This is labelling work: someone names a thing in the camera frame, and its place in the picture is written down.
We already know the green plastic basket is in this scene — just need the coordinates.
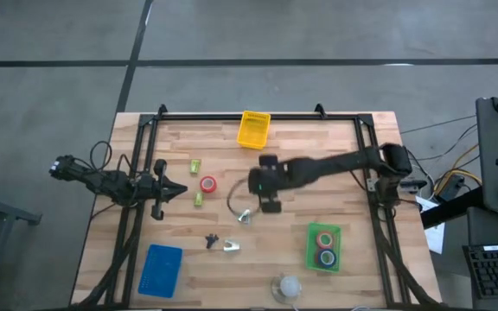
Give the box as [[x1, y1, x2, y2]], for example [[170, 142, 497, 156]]
[[304, 221, 342, 274]]

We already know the white paper sheet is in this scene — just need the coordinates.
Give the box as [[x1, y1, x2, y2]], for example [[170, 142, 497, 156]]
[[415, 196, 447, 255]]

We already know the metal lamp base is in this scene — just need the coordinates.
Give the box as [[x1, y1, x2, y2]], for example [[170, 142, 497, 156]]
[[270, 271, 304, 305]]

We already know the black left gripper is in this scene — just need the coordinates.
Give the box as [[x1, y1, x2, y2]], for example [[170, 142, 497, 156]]
[[138, 158, 188, 221]]

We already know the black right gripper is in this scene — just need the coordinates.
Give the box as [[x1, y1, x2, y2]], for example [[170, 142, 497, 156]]
[[247, 154, 297, 214]]

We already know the yellow plastic basket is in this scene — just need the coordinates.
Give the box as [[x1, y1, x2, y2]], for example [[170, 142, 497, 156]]
[[236, 110, 271, 150]]

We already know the yellow floor cable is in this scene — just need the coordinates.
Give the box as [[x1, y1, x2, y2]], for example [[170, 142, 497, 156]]
[[432, 144, 483, 195]]

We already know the thin black floor cable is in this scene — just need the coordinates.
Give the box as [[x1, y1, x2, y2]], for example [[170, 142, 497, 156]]
[[399, 114, 477, 135]]

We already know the black metal table frame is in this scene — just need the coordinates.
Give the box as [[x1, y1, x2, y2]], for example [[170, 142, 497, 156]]
[[71, 103, 443, 310]]

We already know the black keyboard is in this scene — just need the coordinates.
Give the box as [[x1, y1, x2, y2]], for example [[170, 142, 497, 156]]
[[463, 244, 498, 299]]

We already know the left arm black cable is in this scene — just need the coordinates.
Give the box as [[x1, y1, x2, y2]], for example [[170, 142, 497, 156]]
[[89, 140, 136, 174]]

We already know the black power adapter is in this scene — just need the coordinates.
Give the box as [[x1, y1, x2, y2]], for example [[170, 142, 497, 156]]
[[437, 174, 466, 202]]

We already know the white light bulb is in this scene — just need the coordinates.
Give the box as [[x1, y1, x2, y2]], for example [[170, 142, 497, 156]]
[[278, 276, 301, 298]]

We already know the black desk bar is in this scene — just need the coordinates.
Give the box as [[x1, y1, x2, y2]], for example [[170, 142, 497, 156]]
[[419, 185, 486, 230]]

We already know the blue tape roll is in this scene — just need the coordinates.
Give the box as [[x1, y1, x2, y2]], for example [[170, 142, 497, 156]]
[[316, 248, 338, 270]]

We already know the blue plastic basket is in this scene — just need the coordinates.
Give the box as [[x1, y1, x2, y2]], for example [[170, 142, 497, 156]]
[[137, 244, 184, 299]]

